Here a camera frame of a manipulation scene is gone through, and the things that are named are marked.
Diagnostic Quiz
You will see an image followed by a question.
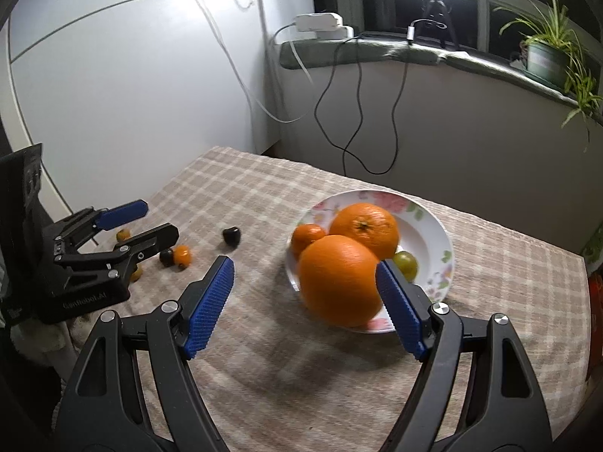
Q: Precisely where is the small orange kumquat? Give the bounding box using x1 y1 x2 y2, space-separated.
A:
173 245 192 269

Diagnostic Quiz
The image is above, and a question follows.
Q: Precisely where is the green round fruit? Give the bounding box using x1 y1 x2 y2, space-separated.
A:
392 251 419 283

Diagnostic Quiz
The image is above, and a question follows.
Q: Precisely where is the small tangerine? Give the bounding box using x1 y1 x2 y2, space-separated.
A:
290 223 327 259

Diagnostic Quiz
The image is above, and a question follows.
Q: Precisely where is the large orange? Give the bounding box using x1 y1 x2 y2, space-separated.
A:
329 203 399 260
297 235 382 328

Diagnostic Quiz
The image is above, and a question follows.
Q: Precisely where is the yellow kumquat near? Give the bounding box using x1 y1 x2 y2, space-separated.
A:
130 265 143 283

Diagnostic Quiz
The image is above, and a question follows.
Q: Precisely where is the yellow kumquat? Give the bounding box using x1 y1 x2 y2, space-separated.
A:
115 229 131 243
130 265 143 283

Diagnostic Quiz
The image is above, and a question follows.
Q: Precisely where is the yellow kumquat far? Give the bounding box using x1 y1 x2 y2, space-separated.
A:
115 229 131 243

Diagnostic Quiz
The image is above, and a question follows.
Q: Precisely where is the dark plum near kumquats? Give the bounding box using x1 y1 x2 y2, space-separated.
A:
159 248 175 267

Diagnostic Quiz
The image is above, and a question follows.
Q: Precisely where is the dark plum near plate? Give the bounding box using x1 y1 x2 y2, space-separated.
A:
222 226 241 248

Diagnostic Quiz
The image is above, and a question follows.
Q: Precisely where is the beige plaid tablecloth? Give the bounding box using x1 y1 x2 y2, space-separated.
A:
51 145 593 452

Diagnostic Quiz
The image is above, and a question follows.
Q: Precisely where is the white refrigerator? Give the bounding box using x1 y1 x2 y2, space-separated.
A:
1 0 277 220

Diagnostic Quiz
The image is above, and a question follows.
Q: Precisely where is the red box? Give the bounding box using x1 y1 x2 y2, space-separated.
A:
587 272 602 377

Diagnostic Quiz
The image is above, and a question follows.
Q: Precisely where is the floral white plate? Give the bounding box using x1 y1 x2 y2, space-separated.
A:
285 189 455 334

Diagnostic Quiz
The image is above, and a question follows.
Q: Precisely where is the white power strip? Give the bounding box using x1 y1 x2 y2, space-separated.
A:
293 12 355 40

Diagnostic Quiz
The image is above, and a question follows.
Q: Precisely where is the potted spider plant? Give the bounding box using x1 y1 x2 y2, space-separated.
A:
494 0 602 127

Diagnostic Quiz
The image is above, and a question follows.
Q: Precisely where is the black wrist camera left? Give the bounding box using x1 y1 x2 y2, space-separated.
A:
1 144 52 325

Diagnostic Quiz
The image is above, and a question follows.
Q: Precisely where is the white cable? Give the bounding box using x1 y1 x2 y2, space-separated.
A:
188 0 315 125

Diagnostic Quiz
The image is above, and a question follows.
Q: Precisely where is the black cable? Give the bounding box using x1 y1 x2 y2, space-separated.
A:
312 0 461 177

